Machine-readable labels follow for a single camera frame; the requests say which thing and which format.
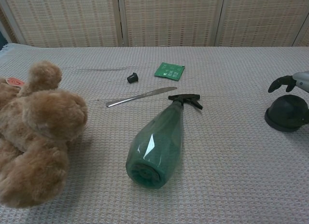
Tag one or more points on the green spray bottle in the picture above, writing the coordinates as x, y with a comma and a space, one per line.
157, 142

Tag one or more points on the bamboo folding screen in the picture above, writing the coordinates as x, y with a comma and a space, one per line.
169, 16

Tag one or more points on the silver table knife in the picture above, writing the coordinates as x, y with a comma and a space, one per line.
135, 98

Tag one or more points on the green foil sachet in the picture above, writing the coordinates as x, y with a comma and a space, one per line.
169, 71

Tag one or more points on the beige woven tablecloth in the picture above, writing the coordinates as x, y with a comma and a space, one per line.
229, 161

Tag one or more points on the brown teddy bear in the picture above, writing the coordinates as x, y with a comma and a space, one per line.
48, 117

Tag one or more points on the orange round bear tag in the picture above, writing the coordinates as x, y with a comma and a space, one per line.
14, 82

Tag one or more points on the black round object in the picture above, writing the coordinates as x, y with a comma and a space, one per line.
285, 110

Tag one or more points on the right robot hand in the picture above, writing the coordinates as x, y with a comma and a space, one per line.
301, 80

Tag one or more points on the small black cap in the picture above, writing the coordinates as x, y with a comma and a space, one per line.
132, 78

